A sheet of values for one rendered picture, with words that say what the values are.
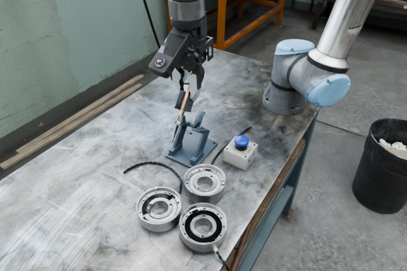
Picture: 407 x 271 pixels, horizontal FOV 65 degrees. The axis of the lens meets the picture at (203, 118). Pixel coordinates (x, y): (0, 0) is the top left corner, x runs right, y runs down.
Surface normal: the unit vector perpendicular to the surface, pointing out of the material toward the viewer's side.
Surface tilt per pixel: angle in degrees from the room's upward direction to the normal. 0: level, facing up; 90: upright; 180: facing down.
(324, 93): 98
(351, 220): 0
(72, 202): 0
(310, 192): 0
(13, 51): 90
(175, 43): 32
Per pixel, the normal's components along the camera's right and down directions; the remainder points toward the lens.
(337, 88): 0.33, 0.67
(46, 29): 0.84, 0.33
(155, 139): 0.01, -0.79
